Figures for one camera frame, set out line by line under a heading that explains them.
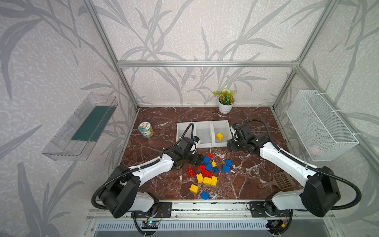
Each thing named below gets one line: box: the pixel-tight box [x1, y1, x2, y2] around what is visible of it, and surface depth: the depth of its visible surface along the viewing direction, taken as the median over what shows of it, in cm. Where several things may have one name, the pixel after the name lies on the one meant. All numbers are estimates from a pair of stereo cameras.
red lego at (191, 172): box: [186, 167, 196, 178], surface depth 87 cm
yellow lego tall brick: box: [196, 173, 204, 184], surface depth 84 cm
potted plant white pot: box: [212, 87, 237, 115], surface depth 110 cm
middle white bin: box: [193, 120, 215, 149], surface depth 103 cm
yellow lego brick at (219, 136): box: [216, 132, 224, 141], surface depth 101 cm
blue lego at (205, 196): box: [200, 192, 210, 201], surface depth 80 cm
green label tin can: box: [138, 121, 154, 139], surface depth 101 cm
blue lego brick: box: [202, 155, 211, 165], surface depth 90 cm
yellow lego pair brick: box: [202, 175, 218, 187], surface depth 83 cm
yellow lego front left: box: [189, 183, 199, 194], surface depth 80 cm
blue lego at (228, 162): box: [225, 159, 233, 167], surface depth 91 cm
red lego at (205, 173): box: [198, 164, 213, 179], surface depth 86 cm
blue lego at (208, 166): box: [205, 162, 213, 172], surface depth 89 cm
